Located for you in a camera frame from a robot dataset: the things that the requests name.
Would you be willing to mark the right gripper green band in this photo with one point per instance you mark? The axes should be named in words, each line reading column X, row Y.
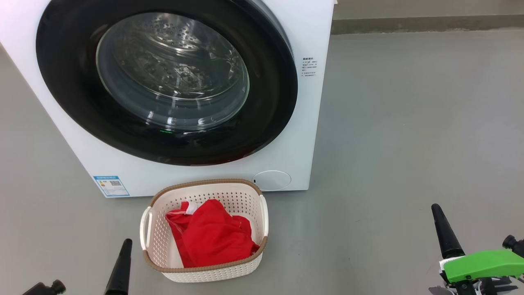
column 483, row 264

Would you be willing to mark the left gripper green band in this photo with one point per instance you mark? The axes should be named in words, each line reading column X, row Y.
column 49, row 287

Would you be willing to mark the red garment with white trim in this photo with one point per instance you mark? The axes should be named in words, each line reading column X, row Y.
column 213, row 233

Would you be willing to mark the black round glass washer door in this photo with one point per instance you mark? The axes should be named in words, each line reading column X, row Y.
column 65, row 73

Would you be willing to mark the white perforated basket brown rim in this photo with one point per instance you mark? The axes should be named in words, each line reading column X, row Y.
column 204, row 274

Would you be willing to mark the white front-load washing machine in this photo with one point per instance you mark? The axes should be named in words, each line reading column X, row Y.
column 204, row 176

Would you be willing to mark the blue energy label sticker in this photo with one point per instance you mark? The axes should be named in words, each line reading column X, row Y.
column 111, row 186

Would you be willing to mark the round white filter cover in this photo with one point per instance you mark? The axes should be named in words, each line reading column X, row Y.
column 272, row 180

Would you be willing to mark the steel perforated washer drum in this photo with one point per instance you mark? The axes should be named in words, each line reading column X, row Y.
column 172, row 69

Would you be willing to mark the printed text label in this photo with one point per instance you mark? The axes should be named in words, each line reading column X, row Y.
column 308, row 67

